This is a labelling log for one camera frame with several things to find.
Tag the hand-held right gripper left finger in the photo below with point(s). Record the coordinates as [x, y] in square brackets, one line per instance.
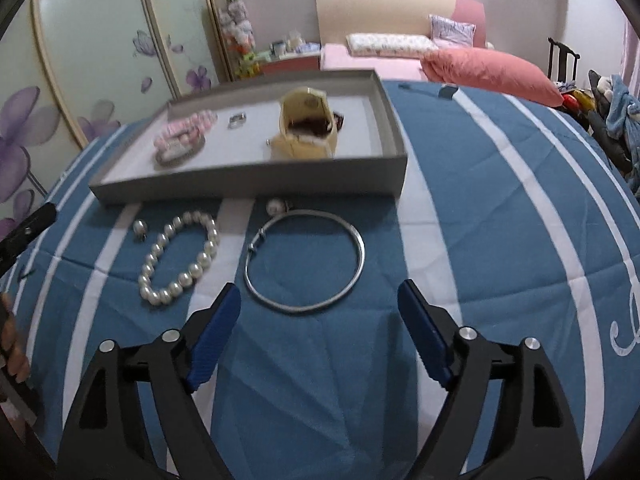
[212, 340]

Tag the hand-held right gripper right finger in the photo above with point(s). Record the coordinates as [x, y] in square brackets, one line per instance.
[425, 330]

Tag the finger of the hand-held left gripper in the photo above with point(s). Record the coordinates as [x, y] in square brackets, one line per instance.
[30, 225]

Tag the dark grey bangle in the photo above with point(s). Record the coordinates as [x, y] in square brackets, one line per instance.
[172, 160]

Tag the silver bangle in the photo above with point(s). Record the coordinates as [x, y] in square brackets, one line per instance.
[310, 215]

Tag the grey shallow tray box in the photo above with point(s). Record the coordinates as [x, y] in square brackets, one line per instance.
[250, 185]

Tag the yellow wrist watch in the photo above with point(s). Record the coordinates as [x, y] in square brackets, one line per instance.
[310, 147]

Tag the person's left hand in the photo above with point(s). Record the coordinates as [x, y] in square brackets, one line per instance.
[12, 345]

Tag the pearl stud earring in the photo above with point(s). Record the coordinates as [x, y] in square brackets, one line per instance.
[140, 229]

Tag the blue white striped tablecloth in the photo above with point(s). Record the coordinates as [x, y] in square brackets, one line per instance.
[325, 385]

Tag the pearl earring with charm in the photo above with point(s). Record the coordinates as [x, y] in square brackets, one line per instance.
[275, 206]

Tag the floral sliding door wardrobe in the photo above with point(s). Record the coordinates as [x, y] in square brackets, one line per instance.
[90, 35]

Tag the pink pillow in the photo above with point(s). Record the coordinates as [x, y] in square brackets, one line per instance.
[490, 75]

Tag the pink bed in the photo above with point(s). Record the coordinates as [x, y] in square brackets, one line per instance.
[370, 62]

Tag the red yellow toy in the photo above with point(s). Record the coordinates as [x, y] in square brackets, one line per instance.
[577, 97]

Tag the plush toy tube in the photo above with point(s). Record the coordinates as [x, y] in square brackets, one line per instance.
[239, 30]

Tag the pink nightstand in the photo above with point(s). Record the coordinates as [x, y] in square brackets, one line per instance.
[292, 65]

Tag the white patterned pillow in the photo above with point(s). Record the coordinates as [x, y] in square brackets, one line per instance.
[390, 45]

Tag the white mug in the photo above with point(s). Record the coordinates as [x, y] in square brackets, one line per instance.
[279, 49]

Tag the lilac pillow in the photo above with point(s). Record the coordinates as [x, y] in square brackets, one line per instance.
[452, 32]

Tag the dark wooden chair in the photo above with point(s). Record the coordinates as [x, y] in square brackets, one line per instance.
[562, 60]

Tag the cream pink bed headboard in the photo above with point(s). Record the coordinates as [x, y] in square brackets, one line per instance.
[380, 15]

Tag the pink curtain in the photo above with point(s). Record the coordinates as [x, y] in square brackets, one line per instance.
[631, 45]

